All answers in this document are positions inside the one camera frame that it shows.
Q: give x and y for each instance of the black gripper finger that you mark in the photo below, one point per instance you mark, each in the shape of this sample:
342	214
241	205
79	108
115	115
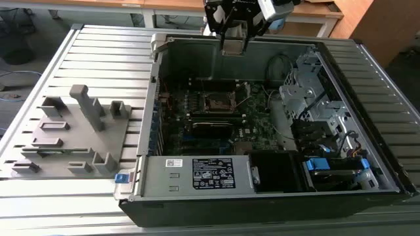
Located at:
245	46
223	46

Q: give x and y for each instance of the brown chipset heatsink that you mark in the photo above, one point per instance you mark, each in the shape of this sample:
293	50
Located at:
243	147

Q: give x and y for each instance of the wooden desk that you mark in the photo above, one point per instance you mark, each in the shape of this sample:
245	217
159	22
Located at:
315	12
66	2

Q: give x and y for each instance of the black open PC case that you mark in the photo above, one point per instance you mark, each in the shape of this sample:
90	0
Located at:
230	214

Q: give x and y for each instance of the wooden cabinet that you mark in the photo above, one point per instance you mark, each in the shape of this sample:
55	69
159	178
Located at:
387	24

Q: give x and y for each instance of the grey parts rack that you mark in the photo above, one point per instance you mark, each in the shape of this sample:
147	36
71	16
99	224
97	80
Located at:
82	147

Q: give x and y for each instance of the CPU socket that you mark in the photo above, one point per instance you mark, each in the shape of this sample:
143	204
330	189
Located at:
218	104

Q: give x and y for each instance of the silver CPU plate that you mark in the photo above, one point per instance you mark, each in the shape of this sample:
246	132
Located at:
234	48

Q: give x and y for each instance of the silver power supply unit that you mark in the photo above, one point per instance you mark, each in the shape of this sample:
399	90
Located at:
158	179

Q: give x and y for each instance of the black power connector bundle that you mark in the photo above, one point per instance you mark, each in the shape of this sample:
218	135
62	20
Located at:
311	132

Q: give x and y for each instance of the green motherboard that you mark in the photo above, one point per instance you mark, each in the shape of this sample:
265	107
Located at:
259	123

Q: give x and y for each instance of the black graphics card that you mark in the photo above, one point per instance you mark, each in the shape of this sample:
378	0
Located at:
211	130

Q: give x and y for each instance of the hard disk in blue carrier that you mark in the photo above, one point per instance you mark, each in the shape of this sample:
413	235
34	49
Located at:
317	164

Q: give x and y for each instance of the black round bin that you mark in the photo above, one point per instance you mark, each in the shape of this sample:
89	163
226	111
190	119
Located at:
17	54

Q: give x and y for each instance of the blue case latch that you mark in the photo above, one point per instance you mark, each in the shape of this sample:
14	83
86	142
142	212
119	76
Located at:
122	178

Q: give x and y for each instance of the silver metal drive cage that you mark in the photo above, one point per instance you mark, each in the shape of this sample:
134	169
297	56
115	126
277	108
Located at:
295	98

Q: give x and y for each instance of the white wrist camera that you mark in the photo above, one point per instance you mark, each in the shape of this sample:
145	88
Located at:
275	9

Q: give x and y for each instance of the green RAM stick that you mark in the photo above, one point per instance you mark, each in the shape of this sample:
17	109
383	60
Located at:
55	152

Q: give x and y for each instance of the black RAM slot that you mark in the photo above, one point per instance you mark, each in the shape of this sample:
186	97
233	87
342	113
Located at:
217	120

